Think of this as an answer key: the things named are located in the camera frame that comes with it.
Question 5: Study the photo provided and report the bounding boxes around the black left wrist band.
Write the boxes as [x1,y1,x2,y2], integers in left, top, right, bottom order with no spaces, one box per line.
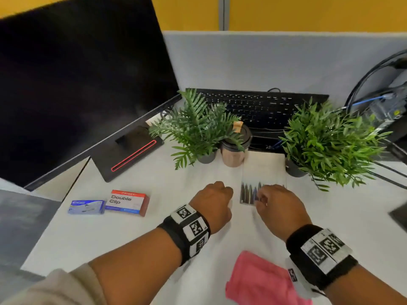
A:
[157,204,212,267]

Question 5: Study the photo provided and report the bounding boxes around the black monitor stand base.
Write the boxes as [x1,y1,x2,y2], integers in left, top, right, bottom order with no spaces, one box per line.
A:
[90,125,165,183]
[388,201,407,234]

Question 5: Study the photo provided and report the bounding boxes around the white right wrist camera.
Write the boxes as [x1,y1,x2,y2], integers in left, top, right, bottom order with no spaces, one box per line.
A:
[285,257,325,299]

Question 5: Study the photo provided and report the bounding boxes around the blue cable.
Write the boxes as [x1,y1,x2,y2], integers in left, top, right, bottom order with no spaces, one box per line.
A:
[334,94,395,111]

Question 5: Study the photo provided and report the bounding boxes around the blue white clip box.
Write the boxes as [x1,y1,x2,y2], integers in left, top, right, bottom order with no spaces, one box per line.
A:
[67,200,107,216]

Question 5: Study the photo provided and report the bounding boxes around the person's right forearm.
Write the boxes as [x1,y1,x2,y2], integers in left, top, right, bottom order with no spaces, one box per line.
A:
[324,265,407,305]

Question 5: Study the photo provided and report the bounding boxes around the coffee cup with black lid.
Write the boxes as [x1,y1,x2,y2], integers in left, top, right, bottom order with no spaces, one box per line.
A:
[220,121,254,168]

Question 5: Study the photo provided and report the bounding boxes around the fern potted plant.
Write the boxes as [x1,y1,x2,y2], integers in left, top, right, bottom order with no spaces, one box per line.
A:
[148,89,245,170]

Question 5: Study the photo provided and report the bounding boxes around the white table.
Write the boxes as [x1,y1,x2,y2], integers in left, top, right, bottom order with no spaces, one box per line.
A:
[20,98,407,305]

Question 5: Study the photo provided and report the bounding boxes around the black desk cable tray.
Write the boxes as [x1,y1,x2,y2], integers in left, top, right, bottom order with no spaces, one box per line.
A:
[248,130,287,155]

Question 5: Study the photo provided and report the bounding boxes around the person's left forearm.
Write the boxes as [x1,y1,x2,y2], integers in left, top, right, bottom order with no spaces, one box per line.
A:
[89,227,184,305]

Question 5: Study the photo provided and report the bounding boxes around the black wrist band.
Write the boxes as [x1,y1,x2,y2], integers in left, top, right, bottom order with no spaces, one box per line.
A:
[157,204,212,267]
[285,224,359,291]

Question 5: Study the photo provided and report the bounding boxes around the beige partition panel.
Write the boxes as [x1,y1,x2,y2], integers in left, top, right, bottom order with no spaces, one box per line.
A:
[31,157,91,202]

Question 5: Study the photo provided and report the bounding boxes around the grey desk partition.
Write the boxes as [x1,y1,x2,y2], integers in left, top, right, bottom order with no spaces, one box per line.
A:
[162,30,407,115]

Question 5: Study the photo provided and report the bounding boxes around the black keyboard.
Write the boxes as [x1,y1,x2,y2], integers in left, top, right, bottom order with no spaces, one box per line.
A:
[186,88,330,130]

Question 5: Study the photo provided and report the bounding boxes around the bushy small-leaf potted plant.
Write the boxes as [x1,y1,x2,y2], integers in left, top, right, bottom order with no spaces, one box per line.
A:
[278,97,393,192]

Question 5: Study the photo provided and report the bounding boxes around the black monitor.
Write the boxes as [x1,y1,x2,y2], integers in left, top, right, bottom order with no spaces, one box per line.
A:
[383,123,407,166]
[0,0,182,191]

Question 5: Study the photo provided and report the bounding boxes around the black right wrist band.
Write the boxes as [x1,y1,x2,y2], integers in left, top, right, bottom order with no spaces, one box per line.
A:
[285,224,359,291]

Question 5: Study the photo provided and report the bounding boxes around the beige left sleeve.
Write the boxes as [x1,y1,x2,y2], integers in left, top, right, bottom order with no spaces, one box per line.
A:
[0,263,107,305]

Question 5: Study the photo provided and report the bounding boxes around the pink cloth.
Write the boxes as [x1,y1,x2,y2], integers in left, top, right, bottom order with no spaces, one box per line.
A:
[225,250,314,305]

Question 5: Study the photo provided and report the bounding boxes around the person's left hand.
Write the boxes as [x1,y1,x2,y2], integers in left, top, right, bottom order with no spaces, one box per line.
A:
[188,180,234,236]

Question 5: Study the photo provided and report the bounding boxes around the clear pen case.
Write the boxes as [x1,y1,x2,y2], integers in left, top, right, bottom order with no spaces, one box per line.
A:
[239,150,287,207]

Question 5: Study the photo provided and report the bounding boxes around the black desktop computer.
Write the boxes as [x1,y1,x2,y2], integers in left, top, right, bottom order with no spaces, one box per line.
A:
[365,68,407,137]

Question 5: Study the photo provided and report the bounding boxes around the black computer cable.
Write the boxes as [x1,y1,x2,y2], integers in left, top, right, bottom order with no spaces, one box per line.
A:
[344,49,407,115]

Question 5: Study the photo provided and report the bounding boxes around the beige cardboard sheet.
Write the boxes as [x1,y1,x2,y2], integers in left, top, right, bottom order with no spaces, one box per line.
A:
[145,112,164,127]

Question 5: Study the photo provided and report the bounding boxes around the person's right hand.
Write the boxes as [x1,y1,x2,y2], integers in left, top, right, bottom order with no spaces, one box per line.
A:
[254,184,313,242]

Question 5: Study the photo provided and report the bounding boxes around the red white clip box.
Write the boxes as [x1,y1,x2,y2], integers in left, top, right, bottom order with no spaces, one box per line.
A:
[105,189,151,217]

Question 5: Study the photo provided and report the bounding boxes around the black monitor cable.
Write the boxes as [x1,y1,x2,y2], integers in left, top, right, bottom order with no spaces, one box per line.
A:
[365,160,407,191]

